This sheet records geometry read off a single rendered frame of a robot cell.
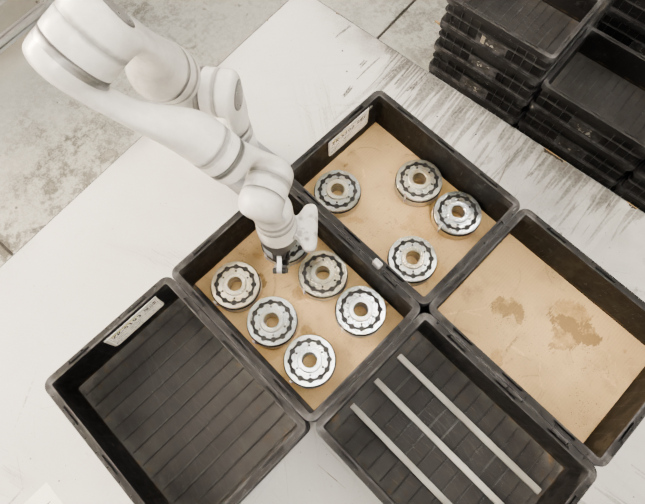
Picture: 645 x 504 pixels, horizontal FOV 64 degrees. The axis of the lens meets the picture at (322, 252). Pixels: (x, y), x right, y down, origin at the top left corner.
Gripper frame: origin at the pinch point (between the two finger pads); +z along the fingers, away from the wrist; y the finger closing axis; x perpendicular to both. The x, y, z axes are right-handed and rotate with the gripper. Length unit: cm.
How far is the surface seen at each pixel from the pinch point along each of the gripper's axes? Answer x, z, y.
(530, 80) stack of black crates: 73, 38, -73
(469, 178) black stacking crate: 39.0, -4.5, -15.8
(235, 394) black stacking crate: -8.8, 2.7, 28.7
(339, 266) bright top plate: 11.7, -0.4, 2.7
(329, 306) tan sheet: 9.7, 2.4, 10.6
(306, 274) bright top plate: 4.8, -0.4, 4.6
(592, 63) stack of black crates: 100, 47, -88
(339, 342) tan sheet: 11.8, 2.5, 18.1
